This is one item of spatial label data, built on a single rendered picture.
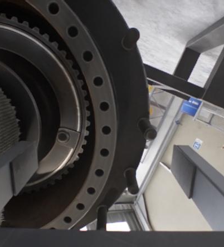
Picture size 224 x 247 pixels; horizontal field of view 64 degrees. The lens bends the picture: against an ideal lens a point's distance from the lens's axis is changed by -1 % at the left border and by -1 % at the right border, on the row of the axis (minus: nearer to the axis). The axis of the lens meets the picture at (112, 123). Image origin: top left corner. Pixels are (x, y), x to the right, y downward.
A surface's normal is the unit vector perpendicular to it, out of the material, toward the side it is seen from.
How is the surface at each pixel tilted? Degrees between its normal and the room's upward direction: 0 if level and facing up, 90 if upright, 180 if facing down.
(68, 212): 90
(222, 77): 90
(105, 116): 90
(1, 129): 118
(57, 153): 90
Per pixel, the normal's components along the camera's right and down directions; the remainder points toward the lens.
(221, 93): -0.07, 0.22
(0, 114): 0.96, -0.29
